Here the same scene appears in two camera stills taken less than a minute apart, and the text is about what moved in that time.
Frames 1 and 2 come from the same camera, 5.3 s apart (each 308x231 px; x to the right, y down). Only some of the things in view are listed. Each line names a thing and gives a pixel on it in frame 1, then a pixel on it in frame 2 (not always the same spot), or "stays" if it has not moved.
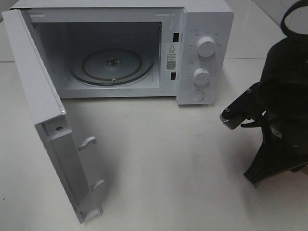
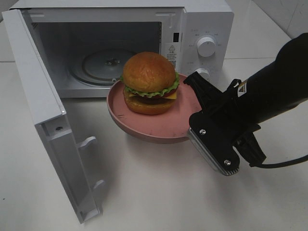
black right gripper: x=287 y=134 → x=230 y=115
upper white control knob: x=206 y=46 stays
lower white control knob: x=201 y=76 stays
